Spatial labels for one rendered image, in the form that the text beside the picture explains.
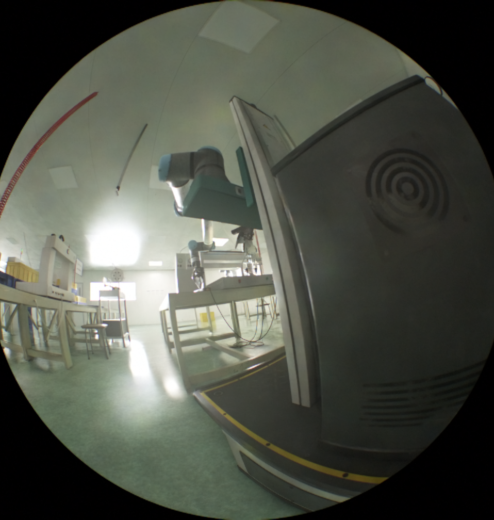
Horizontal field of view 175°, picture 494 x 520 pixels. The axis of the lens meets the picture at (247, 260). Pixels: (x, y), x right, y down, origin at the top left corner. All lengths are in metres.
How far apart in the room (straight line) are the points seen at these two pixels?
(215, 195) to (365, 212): 0.40
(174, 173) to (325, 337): 0.64
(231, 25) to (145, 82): 1.08
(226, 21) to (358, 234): 2.18
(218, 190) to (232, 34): 1.95
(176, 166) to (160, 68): 1.75
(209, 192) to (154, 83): 1.96
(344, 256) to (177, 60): 2.20
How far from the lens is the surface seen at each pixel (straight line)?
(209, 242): 1.24
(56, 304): 2.12
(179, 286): 1.67
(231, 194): 0.50
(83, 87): 2.63
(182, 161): 0.64
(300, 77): 2.41
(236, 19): 2.22
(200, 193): 0.48
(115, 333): 3.44
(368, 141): 0.24
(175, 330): 1.12
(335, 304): 0.21
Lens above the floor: 0.63
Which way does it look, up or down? 15 degrees up
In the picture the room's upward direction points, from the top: 10 degrees counter-clockwise
